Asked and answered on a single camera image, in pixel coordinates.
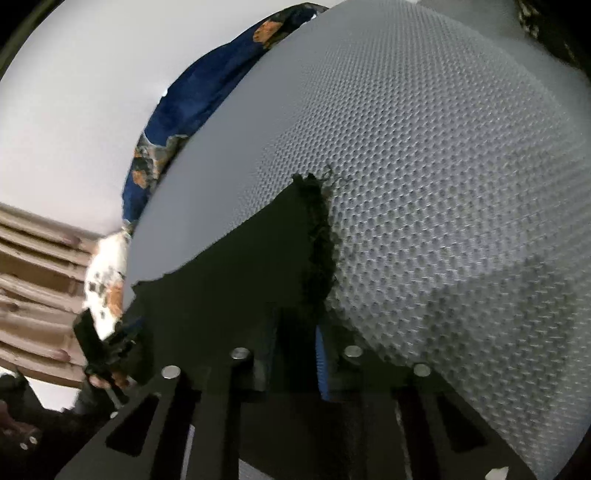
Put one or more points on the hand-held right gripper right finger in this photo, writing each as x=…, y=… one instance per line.
x=323, y=369

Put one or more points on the blue floral blanket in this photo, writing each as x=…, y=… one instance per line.
x=194, y=106

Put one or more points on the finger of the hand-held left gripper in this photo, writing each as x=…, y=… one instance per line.
x=125, y=341

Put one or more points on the black pants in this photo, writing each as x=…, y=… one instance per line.
x=231, y=277

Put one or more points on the beige floral curtain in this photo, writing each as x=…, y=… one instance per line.
x=37, y=277

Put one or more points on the dark cloth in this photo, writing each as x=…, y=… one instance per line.
x=547, y=32

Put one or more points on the person's left hand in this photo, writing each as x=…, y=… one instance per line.
x=108, y=381

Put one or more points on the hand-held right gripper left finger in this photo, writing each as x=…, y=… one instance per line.
x=231, y=383

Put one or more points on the grey mesh mattress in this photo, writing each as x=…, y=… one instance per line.
x=415, y=184

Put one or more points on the white floral pillow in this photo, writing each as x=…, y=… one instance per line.
x=108, y=267

